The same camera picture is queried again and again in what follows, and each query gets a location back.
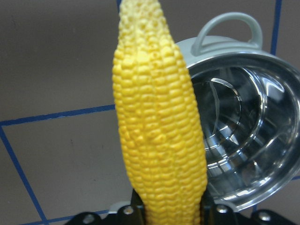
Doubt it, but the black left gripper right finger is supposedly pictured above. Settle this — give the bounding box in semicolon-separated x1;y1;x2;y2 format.
201;187;300;225

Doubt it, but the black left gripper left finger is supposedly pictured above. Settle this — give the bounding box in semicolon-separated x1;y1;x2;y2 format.
66;190;146;225

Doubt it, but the yellow corn cob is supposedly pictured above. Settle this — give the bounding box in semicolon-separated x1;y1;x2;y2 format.
112;0;207;225

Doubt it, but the grey-green steel pot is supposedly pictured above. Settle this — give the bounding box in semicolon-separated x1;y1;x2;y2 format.
178;12;300;212

